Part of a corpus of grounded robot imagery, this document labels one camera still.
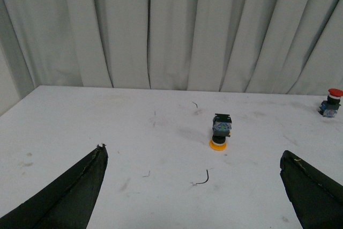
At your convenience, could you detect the white curtain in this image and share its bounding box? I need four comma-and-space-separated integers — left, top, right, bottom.
1, 0, 342, 113

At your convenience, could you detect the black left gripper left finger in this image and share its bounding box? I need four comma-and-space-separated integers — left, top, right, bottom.
1, 144, 108, 228

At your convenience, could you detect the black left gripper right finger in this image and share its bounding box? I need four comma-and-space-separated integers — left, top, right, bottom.
280, 150, 342, 228

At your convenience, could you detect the black wire scrap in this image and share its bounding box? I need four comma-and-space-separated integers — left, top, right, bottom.
190, 169, 210, 186

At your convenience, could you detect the red push button switch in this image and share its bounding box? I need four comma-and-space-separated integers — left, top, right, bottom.
318, 88, 342, 118

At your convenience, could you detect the yellow push button switch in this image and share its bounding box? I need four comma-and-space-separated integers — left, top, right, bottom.
209, 113, 232, 151

